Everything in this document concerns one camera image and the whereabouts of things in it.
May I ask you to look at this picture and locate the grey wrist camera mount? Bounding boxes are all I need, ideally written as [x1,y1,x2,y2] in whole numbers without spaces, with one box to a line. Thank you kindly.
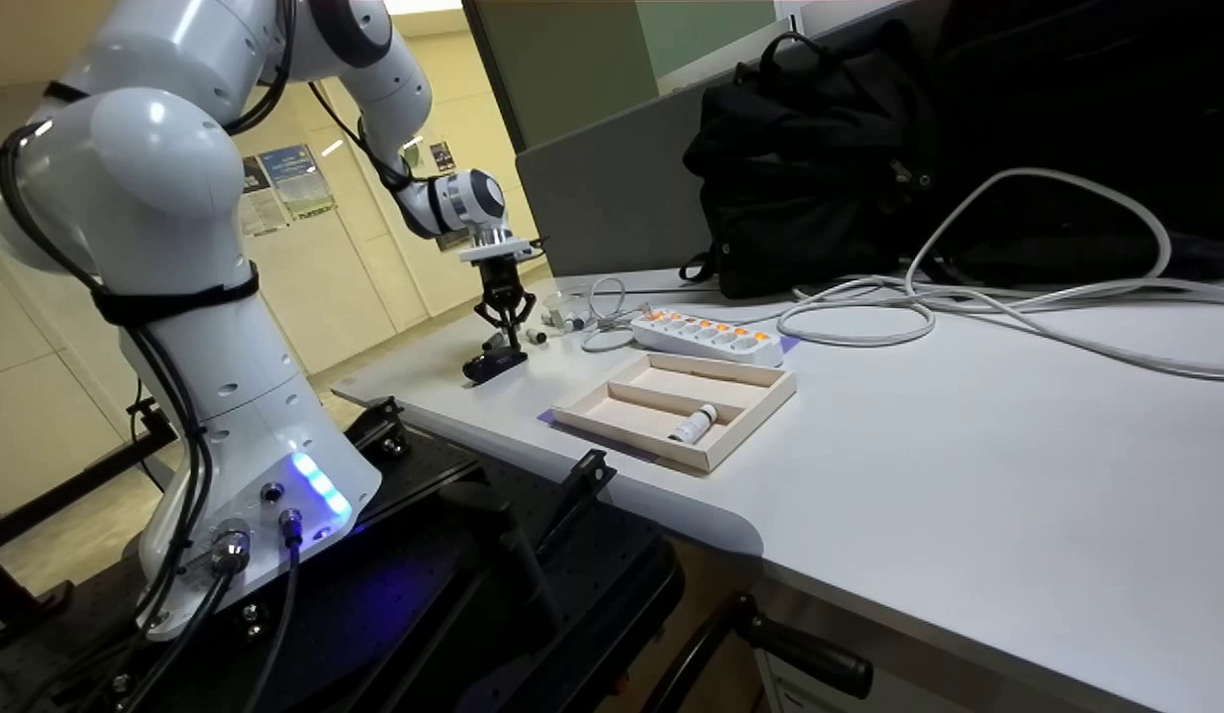
[460,228,545,268]

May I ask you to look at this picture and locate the blue wall poster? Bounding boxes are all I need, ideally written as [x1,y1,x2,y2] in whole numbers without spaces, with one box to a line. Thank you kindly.
[257,139,340,220]

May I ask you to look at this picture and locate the black backpack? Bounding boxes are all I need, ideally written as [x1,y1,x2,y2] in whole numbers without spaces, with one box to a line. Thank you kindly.
[677,18,960,302]

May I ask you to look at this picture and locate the grey wall poster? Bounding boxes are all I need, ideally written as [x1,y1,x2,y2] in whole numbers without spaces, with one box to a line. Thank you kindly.
[235,153,290,240]

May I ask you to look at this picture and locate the green partition panel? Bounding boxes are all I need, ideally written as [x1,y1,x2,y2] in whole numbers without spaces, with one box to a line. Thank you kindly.
[460,0,784,153]

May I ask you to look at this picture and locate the wooden tray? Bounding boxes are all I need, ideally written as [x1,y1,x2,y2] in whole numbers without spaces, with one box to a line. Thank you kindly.
[542,352,800,475]

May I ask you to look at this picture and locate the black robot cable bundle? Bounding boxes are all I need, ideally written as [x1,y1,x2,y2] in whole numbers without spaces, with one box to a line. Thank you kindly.
[0,75,437,713]

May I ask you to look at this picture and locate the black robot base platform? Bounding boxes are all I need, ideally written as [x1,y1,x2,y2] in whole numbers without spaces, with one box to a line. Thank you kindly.
[0,416,689,713]

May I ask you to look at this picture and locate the large black bag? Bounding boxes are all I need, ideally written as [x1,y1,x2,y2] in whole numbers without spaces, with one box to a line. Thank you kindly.
[925,0,1224,290]

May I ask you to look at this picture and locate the black clamp with long handle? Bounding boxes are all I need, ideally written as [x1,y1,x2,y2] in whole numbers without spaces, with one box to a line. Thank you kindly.
[652,589,878,713]

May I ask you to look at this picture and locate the small black table clamp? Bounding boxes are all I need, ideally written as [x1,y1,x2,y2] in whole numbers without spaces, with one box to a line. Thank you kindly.
[340,392,412,469]

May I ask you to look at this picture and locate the grey partition panel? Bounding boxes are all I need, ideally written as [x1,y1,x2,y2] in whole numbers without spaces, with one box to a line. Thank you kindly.
[512,83,722,281]

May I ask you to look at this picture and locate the white marker pen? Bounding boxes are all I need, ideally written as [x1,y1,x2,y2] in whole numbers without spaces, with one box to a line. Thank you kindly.
[664,400,726,448]

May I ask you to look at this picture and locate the small glass cups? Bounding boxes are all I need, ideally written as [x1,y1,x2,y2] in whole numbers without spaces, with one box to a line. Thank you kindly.
[542,272,640,356]

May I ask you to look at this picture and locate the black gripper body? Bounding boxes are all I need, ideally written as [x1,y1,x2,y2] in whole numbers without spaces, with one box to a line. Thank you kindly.
[472,252,540,326]

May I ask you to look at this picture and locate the white power strip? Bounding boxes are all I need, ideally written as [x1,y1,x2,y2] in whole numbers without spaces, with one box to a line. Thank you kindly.
[626,305,787,371]

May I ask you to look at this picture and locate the thick white cable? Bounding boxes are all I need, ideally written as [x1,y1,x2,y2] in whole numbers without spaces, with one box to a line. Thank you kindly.
[773,162,1224,388]

